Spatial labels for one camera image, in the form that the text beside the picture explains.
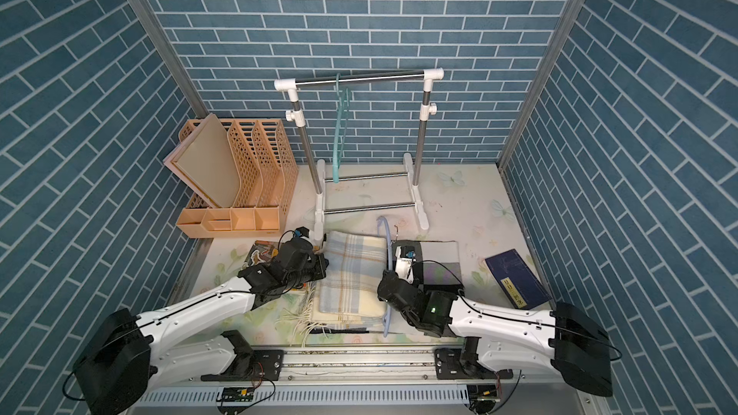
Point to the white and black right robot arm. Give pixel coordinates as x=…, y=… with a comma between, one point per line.
x=564, y=341

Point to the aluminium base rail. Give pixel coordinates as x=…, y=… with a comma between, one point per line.
x=381, y=380

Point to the plaid cream blue scarf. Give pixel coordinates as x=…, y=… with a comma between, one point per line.
x=346, y=300

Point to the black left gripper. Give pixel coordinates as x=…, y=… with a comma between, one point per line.
x=320, y=269

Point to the green circuit board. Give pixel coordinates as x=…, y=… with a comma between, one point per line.
x=236, y=395

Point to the yellow illustrated book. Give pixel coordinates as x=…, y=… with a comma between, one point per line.
x=261, y=251

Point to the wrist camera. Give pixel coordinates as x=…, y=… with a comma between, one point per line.
x=405, y=257
x=301, y=232

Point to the dark blue notebook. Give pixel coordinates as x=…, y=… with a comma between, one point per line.
x=523, y=289

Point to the black mounting plate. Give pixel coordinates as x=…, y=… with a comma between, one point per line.
x=454, y=363
x=255, y=365

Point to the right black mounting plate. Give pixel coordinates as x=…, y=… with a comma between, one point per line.
x=454, y=363

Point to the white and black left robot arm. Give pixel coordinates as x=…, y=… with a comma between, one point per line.
x=130, y=355

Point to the orange plastic file organizer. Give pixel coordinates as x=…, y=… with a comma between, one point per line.
x=268, y=175

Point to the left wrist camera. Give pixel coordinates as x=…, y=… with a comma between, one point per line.
x=301, y=232

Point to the beige folder board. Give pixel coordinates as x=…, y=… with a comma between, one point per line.
x=205, y=163

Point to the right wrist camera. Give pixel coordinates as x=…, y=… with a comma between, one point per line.
x=405, y=257

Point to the teal green clothes hanger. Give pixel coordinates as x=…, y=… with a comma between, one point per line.
x=344, y=98

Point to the light blue clothes hanger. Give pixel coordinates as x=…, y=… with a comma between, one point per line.
x=384, y=230

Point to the black grey checkered mat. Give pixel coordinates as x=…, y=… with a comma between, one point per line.
x=445, y=252

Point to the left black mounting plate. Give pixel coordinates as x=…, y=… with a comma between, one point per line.
x=255, y=365

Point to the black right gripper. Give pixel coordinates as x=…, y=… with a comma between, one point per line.
x=384, y=277

